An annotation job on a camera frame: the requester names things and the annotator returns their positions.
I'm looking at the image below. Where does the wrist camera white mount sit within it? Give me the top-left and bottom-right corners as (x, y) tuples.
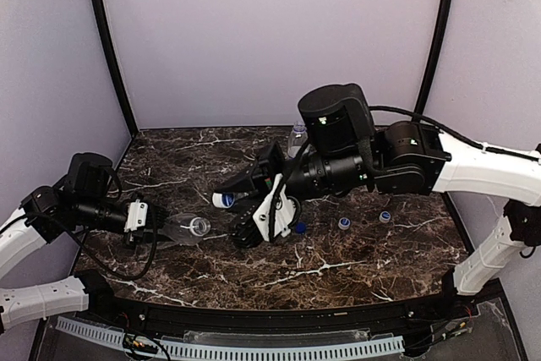
(231, 174), (302, 249)
(124, 200), (149, 232)

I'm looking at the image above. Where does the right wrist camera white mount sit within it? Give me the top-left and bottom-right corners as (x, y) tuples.
(231, 174), (302, 249)

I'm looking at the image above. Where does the pepsi label bottle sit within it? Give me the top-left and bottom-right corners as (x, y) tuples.
(287, 121), (308, 159)

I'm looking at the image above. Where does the clear bottle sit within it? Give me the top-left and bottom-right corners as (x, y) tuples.
(160, 213), (211, 246)

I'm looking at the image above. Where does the left black frame post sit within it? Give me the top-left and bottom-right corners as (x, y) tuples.
(91, 0), (139, 139)

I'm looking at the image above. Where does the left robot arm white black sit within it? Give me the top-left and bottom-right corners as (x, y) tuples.
(1, 152), (168, 331)

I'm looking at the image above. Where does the right black frame post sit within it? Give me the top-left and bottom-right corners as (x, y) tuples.
(414, 0), (452, 114)

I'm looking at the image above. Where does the black front table rail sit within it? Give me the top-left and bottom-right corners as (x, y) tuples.
(74, 270), (478, 336)

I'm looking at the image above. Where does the left camera black cable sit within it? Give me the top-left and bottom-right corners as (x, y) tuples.
(41, 166), (161, 282)

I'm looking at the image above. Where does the solid blue bottle cap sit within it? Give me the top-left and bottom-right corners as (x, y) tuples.
(295, 222), (307, 234)

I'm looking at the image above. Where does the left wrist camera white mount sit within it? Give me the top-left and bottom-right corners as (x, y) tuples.
(124, 200), (149, 232)

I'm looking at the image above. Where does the camera black cable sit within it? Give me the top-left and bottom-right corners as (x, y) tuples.
(367, 105), (541, 163)
(41, 166), (161, 282)

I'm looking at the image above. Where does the black frame post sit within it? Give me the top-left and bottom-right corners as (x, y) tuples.
(414, 0), (452, 114)
(91, 0), (139, 139)

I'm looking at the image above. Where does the right camera black cable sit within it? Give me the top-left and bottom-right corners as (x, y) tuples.
(367, 105), (541, 163)

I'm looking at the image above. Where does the white blue bottle cap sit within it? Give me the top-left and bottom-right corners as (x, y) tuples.
(379, 211), (391, 223)

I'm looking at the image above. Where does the white slotted cable duct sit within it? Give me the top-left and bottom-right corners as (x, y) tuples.
(56, 316), (405, 360)

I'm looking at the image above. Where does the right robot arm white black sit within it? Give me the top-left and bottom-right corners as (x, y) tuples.
(212, 84), (540, 301)

